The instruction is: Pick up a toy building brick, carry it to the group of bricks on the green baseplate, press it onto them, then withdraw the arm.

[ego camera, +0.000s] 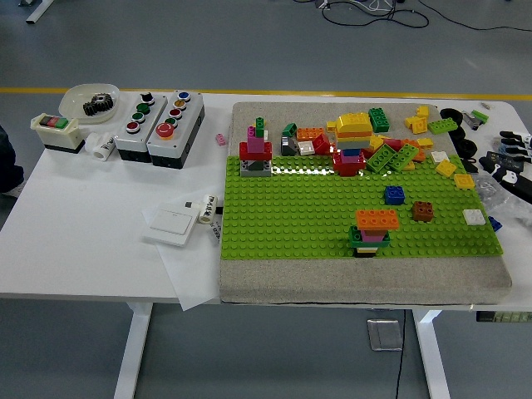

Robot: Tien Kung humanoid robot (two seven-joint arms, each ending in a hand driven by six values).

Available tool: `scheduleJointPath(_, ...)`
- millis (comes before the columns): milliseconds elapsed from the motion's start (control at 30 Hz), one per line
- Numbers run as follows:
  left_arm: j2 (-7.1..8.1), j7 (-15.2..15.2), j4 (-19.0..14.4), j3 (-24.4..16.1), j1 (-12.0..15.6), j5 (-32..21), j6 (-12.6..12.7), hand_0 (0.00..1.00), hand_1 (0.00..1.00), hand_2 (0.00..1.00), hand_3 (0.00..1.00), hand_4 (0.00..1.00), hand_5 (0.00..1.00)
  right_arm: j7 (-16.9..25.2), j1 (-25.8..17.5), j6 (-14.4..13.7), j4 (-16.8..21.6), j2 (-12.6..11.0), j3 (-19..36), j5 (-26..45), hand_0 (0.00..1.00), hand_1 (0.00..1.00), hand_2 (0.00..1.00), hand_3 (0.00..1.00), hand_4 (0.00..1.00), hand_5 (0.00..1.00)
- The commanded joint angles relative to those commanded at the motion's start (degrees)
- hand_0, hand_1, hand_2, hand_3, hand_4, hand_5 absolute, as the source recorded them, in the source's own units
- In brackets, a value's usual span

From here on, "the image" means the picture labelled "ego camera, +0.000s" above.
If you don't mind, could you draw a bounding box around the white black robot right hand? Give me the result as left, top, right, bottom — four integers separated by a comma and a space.
477, 131, 532, 196

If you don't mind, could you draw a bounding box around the brown toy brick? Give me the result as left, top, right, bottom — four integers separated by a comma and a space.
411, 200, 436, 221

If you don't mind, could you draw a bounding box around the lime green toy brick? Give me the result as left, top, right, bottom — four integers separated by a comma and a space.
427, 117, 460, 135

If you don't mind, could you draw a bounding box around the lime green long brick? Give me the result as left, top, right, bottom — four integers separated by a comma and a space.
364, 145, 400, 175
387, 142, 421, 172

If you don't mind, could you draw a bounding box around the blue square toy brick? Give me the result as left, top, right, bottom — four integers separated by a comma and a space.
383, 185, 407, 206

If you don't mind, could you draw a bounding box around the orange long toy brick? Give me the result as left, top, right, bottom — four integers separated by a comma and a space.
355, 208, 400, 231
296, 126, 327, 141

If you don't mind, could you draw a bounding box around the dark green toy brick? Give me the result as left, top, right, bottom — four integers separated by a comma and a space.
368, 107, 392, 134

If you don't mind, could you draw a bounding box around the grey long toy brick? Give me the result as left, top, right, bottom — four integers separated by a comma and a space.
335, 138, 372, 151

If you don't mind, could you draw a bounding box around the red large toy brick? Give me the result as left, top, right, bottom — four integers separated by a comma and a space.
332, 150, 367, 178

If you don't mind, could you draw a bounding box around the orange curved toy brick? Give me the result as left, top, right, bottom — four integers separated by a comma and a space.
335, 129, 375, 140

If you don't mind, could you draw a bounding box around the green wide toy brick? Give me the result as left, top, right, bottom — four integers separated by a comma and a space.
347, 225, 392, 249

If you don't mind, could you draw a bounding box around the yellow domed toy brick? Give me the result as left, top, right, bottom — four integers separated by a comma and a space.
335, 112, 374, 133

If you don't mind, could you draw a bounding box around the green studded baseplate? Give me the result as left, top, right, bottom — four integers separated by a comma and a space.
219, 154, 505, 261

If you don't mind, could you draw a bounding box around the tall pink toy brick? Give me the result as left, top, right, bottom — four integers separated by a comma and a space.
246, 126, 266, 153

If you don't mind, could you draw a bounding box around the grey base toy brick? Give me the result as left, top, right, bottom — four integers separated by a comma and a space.
239, 159, 273, 179

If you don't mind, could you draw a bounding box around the red wide toy brick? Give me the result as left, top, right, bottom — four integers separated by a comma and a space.
239, 140, 273, 162

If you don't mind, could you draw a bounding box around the clear plastic bag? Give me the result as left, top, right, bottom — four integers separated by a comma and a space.
473, 172, 532, 234

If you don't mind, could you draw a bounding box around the table height control panel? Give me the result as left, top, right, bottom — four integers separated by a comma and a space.
475, 310, 532, 323

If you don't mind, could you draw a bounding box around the white table leg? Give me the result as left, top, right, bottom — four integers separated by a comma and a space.
112, 301, 154, 399
412, 309, 451, 399

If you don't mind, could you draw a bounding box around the metal floor plate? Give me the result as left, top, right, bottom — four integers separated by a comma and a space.
367, 318, 404, 352

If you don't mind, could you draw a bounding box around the grey-brown mat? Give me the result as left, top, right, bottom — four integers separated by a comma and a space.
219, 101, 514, 307

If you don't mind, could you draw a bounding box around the labelled white pipe fitting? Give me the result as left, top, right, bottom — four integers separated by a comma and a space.
185, 193, 219, 225

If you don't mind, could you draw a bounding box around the white paper sheet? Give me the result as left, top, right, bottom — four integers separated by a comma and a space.
141, 199, 222, 312

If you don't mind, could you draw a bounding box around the emergency stop control box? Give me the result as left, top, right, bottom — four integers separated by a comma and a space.
146, 91, 206, 170

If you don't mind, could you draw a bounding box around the three-button control box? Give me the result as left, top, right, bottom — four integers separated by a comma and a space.
114, 91, 168, 164

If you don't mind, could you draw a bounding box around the white pipe tee fitting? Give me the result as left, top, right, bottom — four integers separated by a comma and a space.
85, 131, 116, 161

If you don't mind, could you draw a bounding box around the black metal gear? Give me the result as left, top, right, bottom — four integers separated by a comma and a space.
82, 93, 116, 116

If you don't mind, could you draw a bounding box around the white plastic bowl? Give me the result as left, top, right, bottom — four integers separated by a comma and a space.
58, 83, 121, 125

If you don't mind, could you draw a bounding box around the white desk foot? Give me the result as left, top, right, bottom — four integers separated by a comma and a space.
25, 0, 55, 24

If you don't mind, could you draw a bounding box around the black long floor cable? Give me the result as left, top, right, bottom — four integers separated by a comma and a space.
417, 0, 532, 32

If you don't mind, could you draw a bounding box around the black looped floor cable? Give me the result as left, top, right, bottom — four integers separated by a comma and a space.
322, 0, 430, 28

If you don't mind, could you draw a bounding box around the white wall switch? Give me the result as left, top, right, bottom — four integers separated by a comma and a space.
141, 201, 200, 249

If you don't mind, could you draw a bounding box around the beige switch box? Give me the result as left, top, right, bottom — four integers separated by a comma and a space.
30, 113, 86, 155

